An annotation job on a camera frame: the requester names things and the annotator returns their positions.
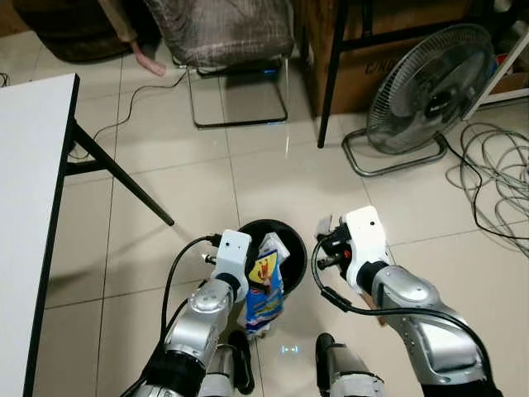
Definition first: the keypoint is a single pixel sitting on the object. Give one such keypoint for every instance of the blue snack bag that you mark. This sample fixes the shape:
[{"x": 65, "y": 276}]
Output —
[{"x": 266, "y": 294}]

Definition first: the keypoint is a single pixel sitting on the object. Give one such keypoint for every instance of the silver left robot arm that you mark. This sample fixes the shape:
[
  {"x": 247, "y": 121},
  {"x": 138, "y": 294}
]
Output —
[{"x": 198, "y": 318}]

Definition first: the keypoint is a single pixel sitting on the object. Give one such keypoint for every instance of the black round rubbish bin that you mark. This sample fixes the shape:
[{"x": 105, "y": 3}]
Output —
[{"x": 256, "y": 231}]

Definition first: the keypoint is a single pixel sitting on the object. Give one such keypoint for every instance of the robot right leg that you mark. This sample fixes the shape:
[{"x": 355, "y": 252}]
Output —
[{"x": 347, "y": 372}]

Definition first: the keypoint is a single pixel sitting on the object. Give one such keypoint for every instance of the large brown printed carton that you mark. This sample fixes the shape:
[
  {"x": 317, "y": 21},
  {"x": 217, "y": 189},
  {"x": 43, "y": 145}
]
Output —
[{"x": 372, "y": 74}]

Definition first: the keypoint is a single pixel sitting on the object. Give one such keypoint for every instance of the grey floor fan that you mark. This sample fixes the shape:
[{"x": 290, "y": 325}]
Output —
[{"x": 430, "y": 91}]

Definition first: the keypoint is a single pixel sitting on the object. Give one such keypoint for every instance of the black table leg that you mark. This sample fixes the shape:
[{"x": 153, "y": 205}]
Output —
[{"x": 124, "y": 174}]

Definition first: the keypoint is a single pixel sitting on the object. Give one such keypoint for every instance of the grey plaid fabric chair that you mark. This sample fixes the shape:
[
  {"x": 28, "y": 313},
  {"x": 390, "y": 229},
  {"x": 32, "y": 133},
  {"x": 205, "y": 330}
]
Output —
[{"x": 223, "y": 33}]

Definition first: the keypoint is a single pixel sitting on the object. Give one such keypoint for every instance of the white slanted panel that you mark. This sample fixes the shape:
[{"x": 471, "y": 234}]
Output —
[{"x": 504, "y": 62}]

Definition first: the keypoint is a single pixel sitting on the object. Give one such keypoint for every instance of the person leg with bare foot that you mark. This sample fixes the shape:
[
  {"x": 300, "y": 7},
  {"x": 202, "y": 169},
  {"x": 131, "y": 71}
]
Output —
[{"x": 149, "y": 63}]

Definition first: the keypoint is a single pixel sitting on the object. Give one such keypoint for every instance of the dark brown furniture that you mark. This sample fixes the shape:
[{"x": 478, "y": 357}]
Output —
[{"x": 66, "y": 33}]

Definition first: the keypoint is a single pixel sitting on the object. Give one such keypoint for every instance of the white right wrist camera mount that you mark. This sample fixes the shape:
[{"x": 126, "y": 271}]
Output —
[{"x": 368, "y": 244}]

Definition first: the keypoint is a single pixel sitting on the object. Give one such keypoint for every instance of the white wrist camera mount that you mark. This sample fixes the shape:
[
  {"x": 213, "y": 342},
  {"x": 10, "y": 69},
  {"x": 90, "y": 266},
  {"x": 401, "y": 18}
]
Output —
[
  {"x": 232, "y": 252},
  {"x": 368, "y": 244}
]

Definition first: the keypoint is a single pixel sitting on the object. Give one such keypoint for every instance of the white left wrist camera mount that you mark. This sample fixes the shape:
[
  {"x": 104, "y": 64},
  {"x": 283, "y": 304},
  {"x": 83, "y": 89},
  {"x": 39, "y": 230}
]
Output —
[{"x": 232, "y": 252}]

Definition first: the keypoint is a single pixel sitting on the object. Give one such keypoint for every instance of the black metal desk frame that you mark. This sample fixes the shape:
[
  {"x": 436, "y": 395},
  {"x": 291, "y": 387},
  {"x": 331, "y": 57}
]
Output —
[{"x": 332, "y": 83}]

